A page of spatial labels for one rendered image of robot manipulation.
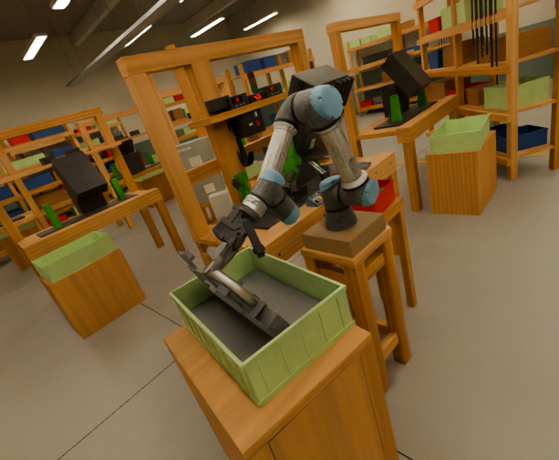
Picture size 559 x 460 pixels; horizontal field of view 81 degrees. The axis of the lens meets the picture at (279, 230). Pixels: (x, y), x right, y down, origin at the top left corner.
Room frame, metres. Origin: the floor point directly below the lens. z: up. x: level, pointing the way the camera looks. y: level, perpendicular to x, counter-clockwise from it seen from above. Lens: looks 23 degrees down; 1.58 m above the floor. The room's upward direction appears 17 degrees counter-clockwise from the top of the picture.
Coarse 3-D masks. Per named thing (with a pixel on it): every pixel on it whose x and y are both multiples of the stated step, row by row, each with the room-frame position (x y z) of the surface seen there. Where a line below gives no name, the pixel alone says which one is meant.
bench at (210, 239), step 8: (360, 160) 2.57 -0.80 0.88; (392, 176) 2.39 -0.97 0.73; (216, 224) 2.11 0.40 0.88; (392, 224) 2.43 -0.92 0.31; (256, 232) 1.75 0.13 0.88; (392, 232) 2.44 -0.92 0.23; (200, 240) 1.93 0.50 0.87; (208, 240) 1.86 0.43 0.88; (216, 240) 1.82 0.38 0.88; (248, 240) 1.67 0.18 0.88; (392, 240) 2.44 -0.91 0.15; (200, 248) 1.98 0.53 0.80; (240, 248) 1.63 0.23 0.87; (208, 256) 1.94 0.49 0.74; (208, 264) 1.96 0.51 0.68
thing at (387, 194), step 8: (384, 184) 1.84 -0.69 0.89; (392, 184) 1.80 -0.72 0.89; (384, 192) 1.69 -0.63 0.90; (392, 192) 1.79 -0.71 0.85; (376, 200) 1.60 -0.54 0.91; (384, 200) 1.69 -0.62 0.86; (392, 200) 1.77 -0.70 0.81; (352, 208) 1.68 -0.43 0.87; (360, 208) 1.65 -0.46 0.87; (368, 208) 1.61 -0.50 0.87; (376, 208) 1.60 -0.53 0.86; (384, 208) 1.66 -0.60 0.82
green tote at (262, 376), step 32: (256, 256) 1.35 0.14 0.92; (192, 288) 1.24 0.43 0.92; (320, 288) 0.98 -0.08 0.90; (192, 320) 1.01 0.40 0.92; (320, 320) 0.82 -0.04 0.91; (352, 320) 0.88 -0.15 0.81; (224, 352) 0.76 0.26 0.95; (256, 352) 0.71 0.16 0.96; (288, 352) 0.75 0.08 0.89; (320, 352) 0.80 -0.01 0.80; (256, 384) 0.68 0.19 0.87
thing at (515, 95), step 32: (416, 0) 5.30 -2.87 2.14; (448, 0) 5.22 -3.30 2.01; (480, 0) 3.58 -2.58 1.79; (512, 0) 3.15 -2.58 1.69; (448, 32) 4.29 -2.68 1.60; (512, 32) 3.15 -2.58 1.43; (544, 32) 3.23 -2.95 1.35; (448, 64) 4.60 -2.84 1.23; (480, 64) 3.77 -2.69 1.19; (512, 64) 3.15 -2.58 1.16; (480, 96) 3.86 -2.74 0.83; (512, 96) 3.15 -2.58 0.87; (544, 96) 3.22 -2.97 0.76; (512, 128) 3.15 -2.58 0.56; (544, 128) 3.24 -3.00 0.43; (512, 160) 3.15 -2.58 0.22
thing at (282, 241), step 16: (368, 160) 2.42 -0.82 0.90; (384, 160) 2.33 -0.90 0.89; (368, 176) 2.16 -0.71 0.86; (384, 176) 2.30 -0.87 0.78; (304, 208) 1.84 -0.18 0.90; (320, 208) 1.79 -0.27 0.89; (304, 224) 1.68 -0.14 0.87; (272, 240) 1.53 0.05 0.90; (288, 240) 1.59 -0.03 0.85; (288, 256) 1.56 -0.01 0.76
